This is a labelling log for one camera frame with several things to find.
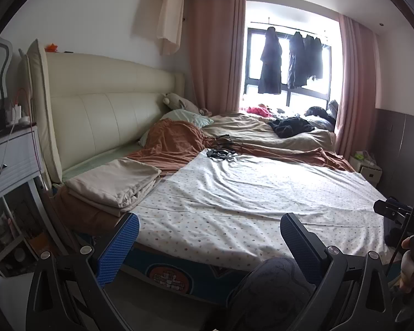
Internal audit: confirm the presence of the white charger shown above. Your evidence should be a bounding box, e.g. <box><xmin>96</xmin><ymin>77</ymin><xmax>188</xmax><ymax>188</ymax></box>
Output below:
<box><xmin>5</xmin><ymin>103</ymin><xmax>31</xmax><ymax>125</ymax></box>

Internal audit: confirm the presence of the pale green pillow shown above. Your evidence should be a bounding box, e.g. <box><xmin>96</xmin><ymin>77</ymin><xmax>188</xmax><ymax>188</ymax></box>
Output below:
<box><xmin>138</xmin><ymin>109</ymin><xmax>214</xmax><ymax>145</ymax></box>

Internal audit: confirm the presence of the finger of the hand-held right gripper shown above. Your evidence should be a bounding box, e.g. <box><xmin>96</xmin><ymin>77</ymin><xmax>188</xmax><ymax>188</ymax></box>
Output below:
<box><xmin>373</xmin><ymin>197</ymin><xmax>414</xmax><ymax>219</ymax></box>

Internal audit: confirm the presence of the clothes rod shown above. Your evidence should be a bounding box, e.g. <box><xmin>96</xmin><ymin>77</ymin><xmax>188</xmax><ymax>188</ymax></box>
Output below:
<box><xmin>250</xmin><ymin>21</ymin><xmax>330</xmax><ymax>40</ymax></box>

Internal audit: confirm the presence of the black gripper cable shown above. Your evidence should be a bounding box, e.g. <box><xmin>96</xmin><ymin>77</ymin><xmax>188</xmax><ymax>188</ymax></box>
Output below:
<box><xmin>386</xmin><ymin>160</ymin><xmax>414</xmax><ymax>278</ymax></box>

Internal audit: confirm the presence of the pink cloth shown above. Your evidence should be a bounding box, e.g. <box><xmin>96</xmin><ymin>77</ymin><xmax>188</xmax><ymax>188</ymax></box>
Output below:
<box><xmin>246</xmin><ymin>103</ymin><xmax>275</xmax><ymax>118</ymax></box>

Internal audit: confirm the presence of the beige plush toy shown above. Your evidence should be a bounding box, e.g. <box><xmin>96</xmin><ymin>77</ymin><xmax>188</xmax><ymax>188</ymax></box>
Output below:
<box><xmin>163</xmin><ymin>92</ymin><xmax>211</xmax><ymax>116</ymax></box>

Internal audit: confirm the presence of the white dressing table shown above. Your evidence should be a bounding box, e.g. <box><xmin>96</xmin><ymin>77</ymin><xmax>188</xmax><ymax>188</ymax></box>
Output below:
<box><xmin>0</xmin><ymin>124</ymin><xmax>61</xmax><ymax>280</ymax></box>

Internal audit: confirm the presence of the window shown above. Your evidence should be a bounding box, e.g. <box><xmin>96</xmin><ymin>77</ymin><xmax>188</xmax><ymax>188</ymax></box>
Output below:
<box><xmin>241</xmin><ymin>2</ymin><xmax>342</xmax><ymax>118</ymax></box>

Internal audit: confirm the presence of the person's right hand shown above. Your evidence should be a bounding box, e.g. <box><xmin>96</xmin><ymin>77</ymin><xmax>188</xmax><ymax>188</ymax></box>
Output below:
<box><xmin>398</xmin><ymin>236</ymin><xmax>414</xmax><ymax>295</ymax></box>

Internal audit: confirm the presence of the cream bed headboard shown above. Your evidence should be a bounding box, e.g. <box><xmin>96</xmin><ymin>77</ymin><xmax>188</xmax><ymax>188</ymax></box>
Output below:
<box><xmin>19</xmin><ymin>39</ymin><xmax>186</xmax><ymax>188</ymax></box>

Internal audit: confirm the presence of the blue patterned bed base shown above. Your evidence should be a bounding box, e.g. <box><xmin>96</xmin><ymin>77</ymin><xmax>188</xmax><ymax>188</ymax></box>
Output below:
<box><xmin>121</xmin><ymin>245</ymin><xmax>263</xmax><ymax>304</ymax></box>

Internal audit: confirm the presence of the dark grey pillow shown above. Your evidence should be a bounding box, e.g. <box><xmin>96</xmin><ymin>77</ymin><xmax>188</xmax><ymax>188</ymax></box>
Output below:
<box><xmin>304</xmin><ymin>100</ymin><xmax>339</xmax><ymax>132</ymax></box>

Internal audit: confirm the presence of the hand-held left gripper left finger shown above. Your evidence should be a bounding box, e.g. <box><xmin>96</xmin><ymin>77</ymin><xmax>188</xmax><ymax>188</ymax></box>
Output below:
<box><xmin>26</xmin><ymin>212</ymin><xmax>141</xmax><ymax>331</ymax></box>

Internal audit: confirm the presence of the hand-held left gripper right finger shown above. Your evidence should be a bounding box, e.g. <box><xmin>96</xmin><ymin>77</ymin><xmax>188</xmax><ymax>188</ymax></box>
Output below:
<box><xmin>280</xmin><ymin>213</ymin><xmax>392</xmax><ymax>331</ymax></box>

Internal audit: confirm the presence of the white nightstand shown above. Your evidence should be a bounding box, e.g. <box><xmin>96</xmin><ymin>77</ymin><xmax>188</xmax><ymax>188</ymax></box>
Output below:
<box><xmin>349</xmin><ymin>152</ymin><xmax>383</xmax><ymax>187</ymax></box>

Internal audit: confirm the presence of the floral bedsheet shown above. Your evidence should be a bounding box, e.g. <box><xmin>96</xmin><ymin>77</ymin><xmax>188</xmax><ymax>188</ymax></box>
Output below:
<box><xmin>122</xmin><ymin>148</ymin><xmax>390</xmax><ymax>271</ymax></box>

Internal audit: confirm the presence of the pink curtain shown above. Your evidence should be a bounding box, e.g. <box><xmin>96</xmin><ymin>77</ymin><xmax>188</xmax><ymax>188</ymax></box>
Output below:
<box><xmin>190</xmin><ymin>0</ymin><xmax>247</xmax><ymax>118</ymax></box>
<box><xmin>335</xmin><ymin>14</ymin><xmax>378</xmax><ymax>161</ymax></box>

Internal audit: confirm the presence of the beige jacket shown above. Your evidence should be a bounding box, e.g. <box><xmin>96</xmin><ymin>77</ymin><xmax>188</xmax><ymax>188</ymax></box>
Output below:
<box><xmin>65</xmin><ymin>157</ymin><xmax>162</xmax><ymax>218</ymax></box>

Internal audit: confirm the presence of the long dark hanging garment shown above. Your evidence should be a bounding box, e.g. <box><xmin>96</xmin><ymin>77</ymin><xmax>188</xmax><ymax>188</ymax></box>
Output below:
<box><xmin>258</xmin><ymin>26</ymin><xmax>283</xmax><ymax>95</ymax></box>

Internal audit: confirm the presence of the beige hanging cloth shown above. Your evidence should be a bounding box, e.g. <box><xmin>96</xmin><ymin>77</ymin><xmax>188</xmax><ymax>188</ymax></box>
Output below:
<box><xmin>157</xmin><ymin>0</ymin><xmax>185</xmax><ymax>56</ymax></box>

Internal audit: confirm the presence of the orange-brown blanket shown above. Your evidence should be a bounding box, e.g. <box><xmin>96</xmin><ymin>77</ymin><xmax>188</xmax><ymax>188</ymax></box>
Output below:
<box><xmin>53</xmin><ymin>119</ymin><xmax>356</xmax><ymax>235</ymax></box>

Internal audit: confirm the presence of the beige duvet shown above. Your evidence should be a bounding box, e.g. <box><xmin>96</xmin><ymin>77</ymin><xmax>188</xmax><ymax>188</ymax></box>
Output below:
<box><xmin>200</xmin><ymin>112</ymin><xmax>337</xmax><ymax>152</ymax></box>

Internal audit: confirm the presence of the black clothes heap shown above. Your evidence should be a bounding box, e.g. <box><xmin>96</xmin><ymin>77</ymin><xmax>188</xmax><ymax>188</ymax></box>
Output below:
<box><xmin>268</xmin><ymin>116</ymin><xmax>315</xmax><ymax>138</ymax></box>

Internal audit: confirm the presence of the black cable bundle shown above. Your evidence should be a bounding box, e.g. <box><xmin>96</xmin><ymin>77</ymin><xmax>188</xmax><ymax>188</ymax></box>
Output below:
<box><xmin>207</xmin><ymin>134</ymin><xmax>244</xmax><ymax>161</ymax></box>

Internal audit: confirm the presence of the dark folded garment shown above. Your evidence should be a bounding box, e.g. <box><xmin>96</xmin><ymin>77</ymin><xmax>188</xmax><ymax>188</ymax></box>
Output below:
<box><xmin>384</xmin><ymin>219</ymin><xmax>406</xmax><ymax>249</ymax></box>

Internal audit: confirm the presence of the person's left leg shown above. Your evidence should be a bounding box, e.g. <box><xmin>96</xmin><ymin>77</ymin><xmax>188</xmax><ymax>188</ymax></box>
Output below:
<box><xmin>224</xmin><ymin>257</ymin><xmax>318</xmax><ymax>331</ymax></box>

